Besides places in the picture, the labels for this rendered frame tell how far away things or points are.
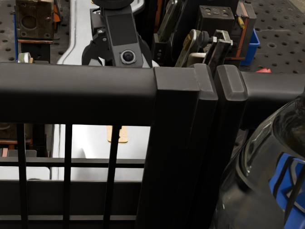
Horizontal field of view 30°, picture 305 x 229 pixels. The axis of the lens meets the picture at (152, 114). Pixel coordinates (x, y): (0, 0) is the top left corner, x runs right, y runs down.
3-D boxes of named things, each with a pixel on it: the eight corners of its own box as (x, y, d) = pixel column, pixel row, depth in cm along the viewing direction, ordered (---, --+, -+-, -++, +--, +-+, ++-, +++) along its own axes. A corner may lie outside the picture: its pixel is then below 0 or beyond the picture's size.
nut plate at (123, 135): (105, 112, 110) (106, 107, 109) (125, 112, 110) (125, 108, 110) (107, 142, 104) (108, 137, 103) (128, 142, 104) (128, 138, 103)
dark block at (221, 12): (171, 144, 149) (199, 4, 122) (197, 144, 150) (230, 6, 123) (174, 157, 145) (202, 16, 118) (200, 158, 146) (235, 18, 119)
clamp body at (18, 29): (15, 94, 157) (10, -19, 134) (60, 96, 159) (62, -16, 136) (12, 116, 150) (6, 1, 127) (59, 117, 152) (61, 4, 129)
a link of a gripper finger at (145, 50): (158, 60, 100) (135, 25, 94) (159, 65, 99) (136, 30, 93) (135, 72, 101) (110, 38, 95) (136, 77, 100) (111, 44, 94)
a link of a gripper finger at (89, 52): (97, 75, 100) (119, 37, 96) (98, 82, 99) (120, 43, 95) (72, 68, 98) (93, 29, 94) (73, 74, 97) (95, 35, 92)
